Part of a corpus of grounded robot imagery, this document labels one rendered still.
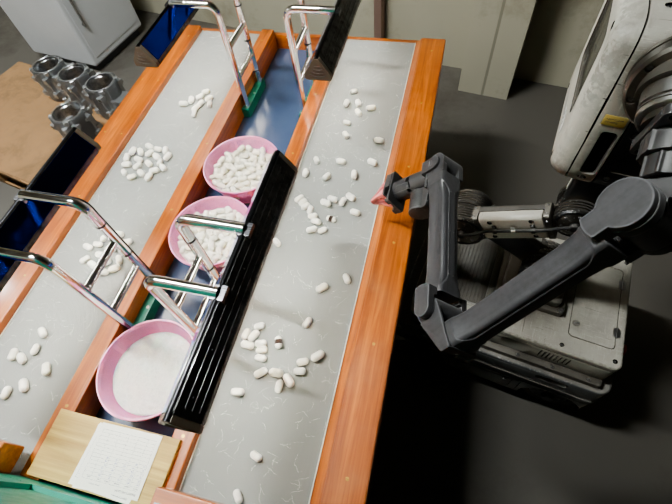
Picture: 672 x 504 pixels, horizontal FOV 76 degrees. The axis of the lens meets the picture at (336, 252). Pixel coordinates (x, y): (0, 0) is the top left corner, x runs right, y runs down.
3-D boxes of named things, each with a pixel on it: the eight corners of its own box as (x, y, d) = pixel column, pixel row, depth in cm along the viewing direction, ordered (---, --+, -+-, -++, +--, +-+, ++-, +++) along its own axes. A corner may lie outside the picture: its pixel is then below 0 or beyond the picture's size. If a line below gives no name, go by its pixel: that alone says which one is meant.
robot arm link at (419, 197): (463, 169, 106) (438, 152, 103) (461, 208, 101) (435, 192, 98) (429, 188, 116) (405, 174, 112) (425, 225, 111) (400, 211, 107)
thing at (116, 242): (170, 284, 135) (89, 193, 97) (141, 344, 125) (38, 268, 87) (117, 274, 139) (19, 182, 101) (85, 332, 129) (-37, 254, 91)
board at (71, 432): (182, 440, 101) (180, 439, 100) (154, 512, 94) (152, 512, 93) (64, 409, 108) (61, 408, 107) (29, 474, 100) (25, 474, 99)
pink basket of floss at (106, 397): (192, 316, 128) (179, 302, 120) (223, 394, 115) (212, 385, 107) (105, 360, 123) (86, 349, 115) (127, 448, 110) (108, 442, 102)
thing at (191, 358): (298, 171, 106) (293, 150, 100) (201, 436, 75) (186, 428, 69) (268, 168, 108) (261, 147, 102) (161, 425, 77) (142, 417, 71)
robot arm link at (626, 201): (461, 376, 83) (423, 363, 78) (445, 319, 92) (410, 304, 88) (706, 232, 57) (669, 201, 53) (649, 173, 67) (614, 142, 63)
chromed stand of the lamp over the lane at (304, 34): (357, 93, 176) (352, -24, 138) (347, 127, 166) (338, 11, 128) (313, 89, 179) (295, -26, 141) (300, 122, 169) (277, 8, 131)
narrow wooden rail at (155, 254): (278, 52, 199) (273, 29, 189) (67, 484, 109) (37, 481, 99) (267, 51, 200) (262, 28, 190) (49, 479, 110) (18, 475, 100)
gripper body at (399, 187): (382, 201, 114) (404, 192, 108) (389, 172, 119) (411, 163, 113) (397, 214, 117) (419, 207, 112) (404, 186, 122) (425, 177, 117)
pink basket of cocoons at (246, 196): (293, 158, 159) (289, 139, 151) (271, 215, 146) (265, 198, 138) (227, 151, 164) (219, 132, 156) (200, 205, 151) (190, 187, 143)
